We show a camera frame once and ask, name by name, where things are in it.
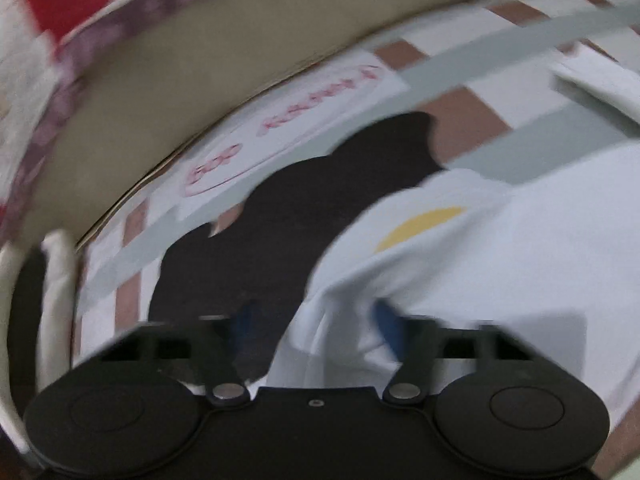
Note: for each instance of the white T-shirt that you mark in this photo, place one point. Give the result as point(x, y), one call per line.
point(500, 260)

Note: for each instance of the dark brown folded garment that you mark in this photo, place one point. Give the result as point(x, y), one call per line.
point(27, 320)

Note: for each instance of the beige bed base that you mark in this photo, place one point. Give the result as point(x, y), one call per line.
point(200, 70)

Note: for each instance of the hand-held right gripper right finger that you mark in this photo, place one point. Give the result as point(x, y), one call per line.
point(389, 325)

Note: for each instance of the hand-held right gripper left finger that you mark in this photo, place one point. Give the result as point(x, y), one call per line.
point(246, 322)

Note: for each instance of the checked dog print rug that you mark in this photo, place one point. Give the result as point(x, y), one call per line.
point(435, 75)

